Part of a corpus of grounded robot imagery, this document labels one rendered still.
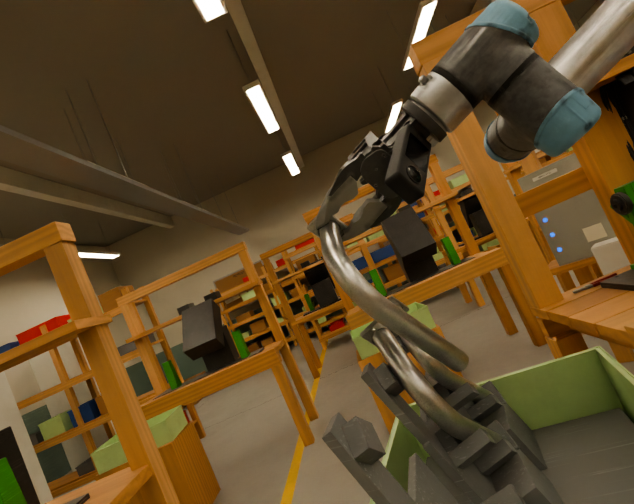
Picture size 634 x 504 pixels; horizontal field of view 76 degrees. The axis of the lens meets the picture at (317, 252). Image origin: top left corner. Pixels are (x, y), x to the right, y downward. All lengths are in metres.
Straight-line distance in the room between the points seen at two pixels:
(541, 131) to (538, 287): 1.10
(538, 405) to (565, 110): 0.59
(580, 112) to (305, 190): 10.87
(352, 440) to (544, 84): 0.45
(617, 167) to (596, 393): 0.99
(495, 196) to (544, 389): 0.82
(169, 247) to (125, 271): 1.43
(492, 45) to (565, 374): 0.63
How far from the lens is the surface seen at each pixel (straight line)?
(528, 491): 0.68
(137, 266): 12.51
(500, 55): 0.57
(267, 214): 11.38
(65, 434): 6.39
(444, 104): 0.56
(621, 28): 0.77
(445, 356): 0.58
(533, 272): 1.62
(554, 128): 0.57
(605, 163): 1.76
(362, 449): 0.43
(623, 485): 0.80
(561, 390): 0.96
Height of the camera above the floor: 1.29
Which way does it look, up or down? 4 degrees up
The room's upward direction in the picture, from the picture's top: 24 degrees counter-clockwise
